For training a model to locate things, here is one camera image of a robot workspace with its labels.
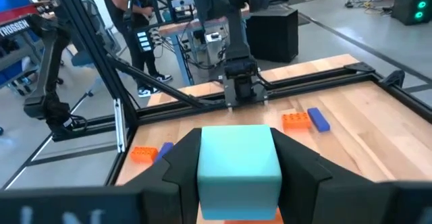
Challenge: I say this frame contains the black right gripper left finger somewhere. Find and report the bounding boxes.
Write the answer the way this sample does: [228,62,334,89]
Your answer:
[0,128,203,224]

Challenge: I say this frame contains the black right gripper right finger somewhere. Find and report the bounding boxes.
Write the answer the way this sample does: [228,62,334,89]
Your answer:
[271,128,432,224]

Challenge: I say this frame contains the orange studded brick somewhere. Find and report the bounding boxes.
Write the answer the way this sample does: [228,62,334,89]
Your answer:
[281,111,312,130]
[130,146,159,165]

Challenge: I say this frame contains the purple rectangular block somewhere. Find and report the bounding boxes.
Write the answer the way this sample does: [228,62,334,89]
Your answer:
[306,107,331,133]
[154,142,175,164]

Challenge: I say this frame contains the mint green block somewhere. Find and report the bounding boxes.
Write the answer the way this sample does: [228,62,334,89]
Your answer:
[197,125,283,221]

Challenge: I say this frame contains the black bench equipment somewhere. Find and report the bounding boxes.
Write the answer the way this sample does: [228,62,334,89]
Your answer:
[163,0,194,21]

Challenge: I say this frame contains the black cabinet box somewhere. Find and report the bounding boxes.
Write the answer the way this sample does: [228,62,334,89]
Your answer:
[245,6,300,63]

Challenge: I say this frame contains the silver box under workbench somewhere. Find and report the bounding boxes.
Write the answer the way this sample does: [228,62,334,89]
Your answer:
[205,31,225,66]

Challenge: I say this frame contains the person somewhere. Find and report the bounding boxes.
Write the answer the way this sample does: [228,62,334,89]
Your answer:
[97,0,173,99]

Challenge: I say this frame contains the black box green lights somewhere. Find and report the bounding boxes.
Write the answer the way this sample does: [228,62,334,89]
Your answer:
[391,0,432,26]

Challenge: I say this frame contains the blue storage rack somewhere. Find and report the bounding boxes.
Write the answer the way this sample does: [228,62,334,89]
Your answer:
[0,0,41,86]

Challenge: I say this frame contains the silver frame bracket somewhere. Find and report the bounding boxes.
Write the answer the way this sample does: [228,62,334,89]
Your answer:
[113,98,128,153]

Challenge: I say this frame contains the floor cable bundle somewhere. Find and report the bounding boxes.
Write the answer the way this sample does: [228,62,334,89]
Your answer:
[344,0,394,16]

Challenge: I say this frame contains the black aluminium table frame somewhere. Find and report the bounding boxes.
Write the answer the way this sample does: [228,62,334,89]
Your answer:
[0,0,432,190]

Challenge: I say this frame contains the black frame clamp handle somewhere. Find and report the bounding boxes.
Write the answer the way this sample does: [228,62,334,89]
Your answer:
[381,69,406,88]

